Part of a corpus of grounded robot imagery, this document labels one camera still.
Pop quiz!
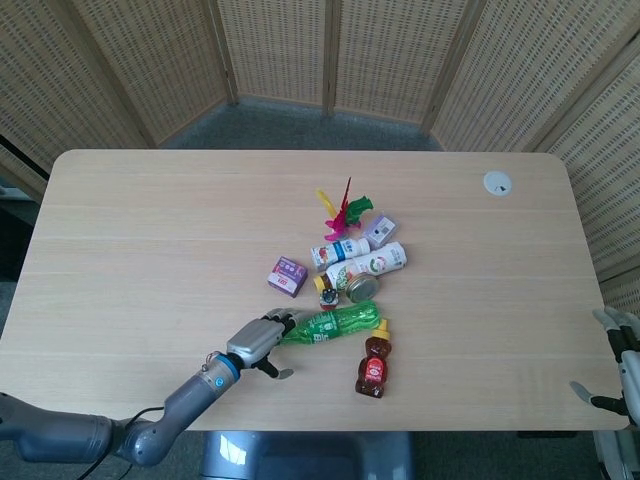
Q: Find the purple carton with pink label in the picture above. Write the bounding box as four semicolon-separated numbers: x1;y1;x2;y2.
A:
266;255;309;300

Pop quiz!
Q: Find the yellow-capped bottle with green label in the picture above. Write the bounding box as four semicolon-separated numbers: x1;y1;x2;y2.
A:
312;262;364;296

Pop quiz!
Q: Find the white cable grommet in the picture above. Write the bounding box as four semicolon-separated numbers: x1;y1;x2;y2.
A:
482;170;514;197

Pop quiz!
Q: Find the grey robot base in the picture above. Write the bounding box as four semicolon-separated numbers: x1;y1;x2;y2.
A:
199;430;416;480

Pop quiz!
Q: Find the white bottle red green label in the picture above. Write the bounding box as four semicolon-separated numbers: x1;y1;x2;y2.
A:
349;241;407;277

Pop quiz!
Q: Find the wicker folding screen panel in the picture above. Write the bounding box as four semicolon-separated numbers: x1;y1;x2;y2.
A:
327;0;469;129
424;0;640;152
64;0;239;149
529;44;640;321
0;0;156;197
214;0;335;116

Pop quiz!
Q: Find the honey bear bottle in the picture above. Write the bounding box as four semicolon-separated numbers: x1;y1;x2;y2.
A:
354;318;391;400

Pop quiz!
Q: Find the green plastic bottle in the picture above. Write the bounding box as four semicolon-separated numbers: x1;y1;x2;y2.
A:
279;301;382;347

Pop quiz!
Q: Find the colourful feather shuttlecock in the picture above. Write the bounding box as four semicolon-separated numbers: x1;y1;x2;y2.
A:
315;175;375;242

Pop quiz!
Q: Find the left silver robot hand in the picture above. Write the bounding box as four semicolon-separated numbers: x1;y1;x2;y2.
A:
225;307;304;380

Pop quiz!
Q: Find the white bottle with blue label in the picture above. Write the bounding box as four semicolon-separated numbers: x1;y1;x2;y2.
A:
309;237;372;271

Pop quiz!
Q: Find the pale lilac small box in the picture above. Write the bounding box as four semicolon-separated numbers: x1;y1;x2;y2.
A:
361;213;400;246

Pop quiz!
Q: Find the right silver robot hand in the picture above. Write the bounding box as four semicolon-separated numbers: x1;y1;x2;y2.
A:
569;307;640;429

